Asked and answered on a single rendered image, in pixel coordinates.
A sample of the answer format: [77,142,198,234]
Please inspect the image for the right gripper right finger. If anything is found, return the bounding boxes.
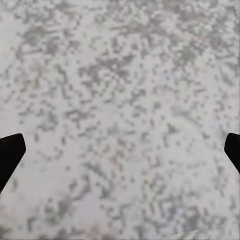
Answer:
[224,132,240,173]

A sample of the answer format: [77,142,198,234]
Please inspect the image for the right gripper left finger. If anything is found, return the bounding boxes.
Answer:
[0,133,26,193]

